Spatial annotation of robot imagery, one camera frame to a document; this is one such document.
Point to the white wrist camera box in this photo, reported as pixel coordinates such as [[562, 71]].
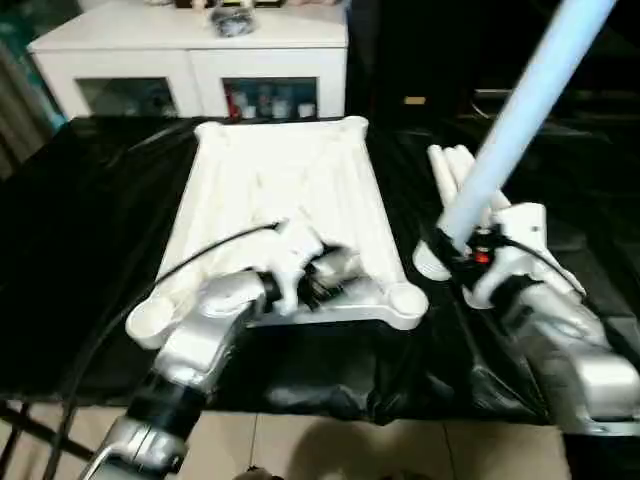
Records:
[[295, 255], [515, 250]]

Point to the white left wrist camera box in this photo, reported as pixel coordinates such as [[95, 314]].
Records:
[[295, 255]]

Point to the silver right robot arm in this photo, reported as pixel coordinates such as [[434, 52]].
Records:
[[580, 350]]

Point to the white plastic table leg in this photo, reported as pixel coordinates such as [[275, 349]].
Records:
[[498, 200], [530, 110], [462, 165], [440, 200]]

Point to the grey plush toy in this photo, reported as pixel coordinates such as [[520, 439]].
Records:
[[233, 22]]

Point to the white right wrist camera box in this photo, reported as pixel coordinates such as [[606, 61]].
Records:
[[515, 250]]

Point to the black work mat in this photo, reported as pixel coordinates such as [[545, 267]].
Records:
[[80, 260]]

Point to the black tv cabinet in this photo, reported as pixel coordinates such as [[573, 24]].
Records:
[[450, 50]]

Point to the white cabinet with glass doors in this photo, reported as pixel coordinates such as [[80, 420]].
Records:
[[150, 50]]

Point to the white plastic table top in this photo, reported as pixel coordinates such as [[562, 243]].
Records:
[[280, 190]]

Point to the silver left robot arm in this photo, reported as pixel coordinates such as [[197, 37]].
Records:
[[190, 340]]

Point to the toy figures behind cabinet glass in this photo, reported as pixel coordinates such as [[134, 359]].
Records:
[[270, 102]]

